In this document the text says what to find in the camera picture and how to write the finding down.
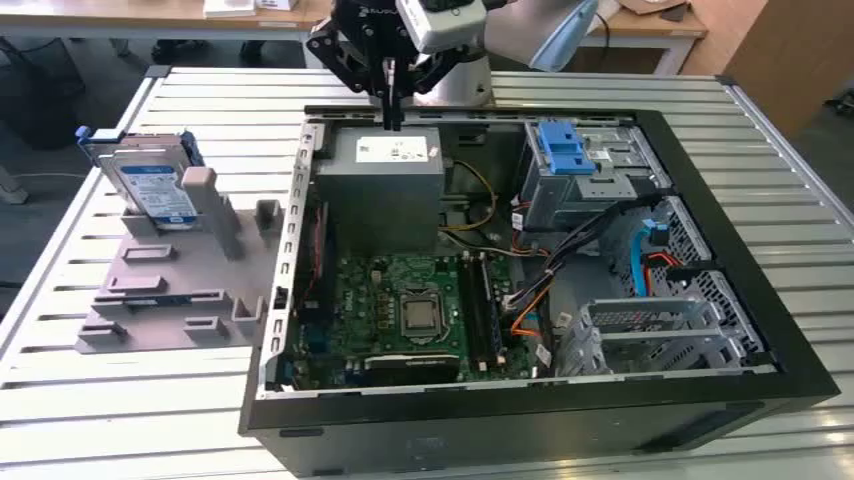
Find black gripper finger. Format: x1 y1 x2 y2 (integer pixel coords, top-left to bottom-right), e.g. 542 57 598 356
393 47 469 132
306 19 396 132

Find hard disk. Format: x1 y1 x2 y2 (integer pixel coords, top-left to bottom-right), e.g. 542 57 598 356
75 126 207 232

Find metal disk bay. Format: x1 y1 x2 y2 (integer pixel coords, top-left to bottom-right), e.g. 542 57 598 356
574 297 767 377

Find grey power supply unit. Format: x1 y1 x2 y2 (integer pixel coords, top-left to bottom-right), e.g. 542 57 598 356
313 125 448 257

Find large white box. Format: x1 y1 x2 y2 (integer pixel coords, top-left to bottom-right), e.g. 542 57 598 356
203 0 259 20

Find blue plastic drive latch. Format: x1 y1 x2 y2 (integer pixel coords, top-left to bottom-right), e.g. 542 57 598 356
536 121 588 176

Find metal drive cage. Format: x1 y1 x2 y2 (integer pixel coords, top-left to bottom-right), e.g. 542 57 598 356
518 119 674 232

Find metal CPU socket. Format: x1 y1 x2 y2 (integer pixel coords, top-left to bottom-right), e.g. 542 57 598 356
396 287 448 347

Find green Dell motherboard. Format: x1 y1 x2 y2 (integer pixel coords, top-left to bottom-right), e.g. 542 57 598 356
297 251 536 392

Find brown cardboard piece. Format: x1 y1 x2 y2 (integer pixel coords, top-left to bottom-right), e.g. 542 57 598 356
617 0 690 22

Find silver CPU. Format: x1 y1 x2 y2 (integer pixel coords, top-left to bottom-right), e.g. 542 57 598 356
402 299 442 337

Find dark RAM stick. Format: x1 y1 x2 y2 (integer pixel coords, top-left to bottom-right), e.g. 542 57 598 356
95 293 197 308
481 272 508 354

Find grey plastic parts rack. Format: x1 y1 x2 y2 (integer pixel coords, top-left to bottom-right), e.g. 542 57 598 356
75 167 290 357

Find black graphics card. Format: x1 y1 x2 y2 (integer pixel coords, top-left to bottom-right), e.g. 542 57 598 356
362 352 464 387

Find wooden cabinet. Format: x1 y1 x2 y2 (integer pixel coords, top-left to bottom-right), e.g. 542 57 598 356
681 0 854 142

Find black open PC case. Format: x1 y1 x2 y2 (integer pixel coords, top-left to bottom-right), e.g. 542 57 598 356
238 103 841 479

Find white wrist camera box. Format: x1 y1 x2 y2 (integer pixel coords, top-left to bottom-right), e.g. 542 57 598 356
398 0 489 53

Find yellow wires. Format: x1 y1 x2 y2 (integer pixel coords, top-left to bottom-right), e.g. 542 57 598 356
437 158 501 235

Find wooden desk white frame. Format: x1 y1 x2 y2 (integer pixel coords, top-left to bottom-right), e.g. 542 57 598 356
486 0 710 76
0 0 315 69

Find black cable bundle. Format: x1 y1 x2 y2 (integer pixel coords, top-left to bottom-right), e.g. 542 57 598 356
504 193 654 324

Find orange wire bundle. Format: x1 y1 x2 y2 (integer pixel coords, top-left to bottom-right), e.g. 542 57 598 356
509 284 544 344

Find blue SATA wire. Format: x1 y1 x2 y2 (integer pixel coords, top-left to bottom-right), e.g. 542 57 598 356
626 218 672 301

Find white floor cable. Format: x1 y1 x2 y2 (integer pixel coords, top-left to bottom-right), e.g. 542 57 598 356
0 171 87 182

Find red and orange power wire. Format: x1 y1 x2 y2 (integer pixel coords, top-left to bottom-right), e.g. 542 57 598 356
645 251 714 281

